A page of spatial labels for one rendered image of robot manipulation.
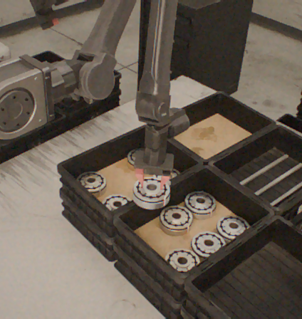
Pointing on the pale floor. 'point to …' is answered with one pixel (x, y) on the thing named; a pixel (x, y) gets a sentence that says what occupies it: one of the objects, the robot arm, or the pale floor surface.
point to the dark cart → (204, 41)
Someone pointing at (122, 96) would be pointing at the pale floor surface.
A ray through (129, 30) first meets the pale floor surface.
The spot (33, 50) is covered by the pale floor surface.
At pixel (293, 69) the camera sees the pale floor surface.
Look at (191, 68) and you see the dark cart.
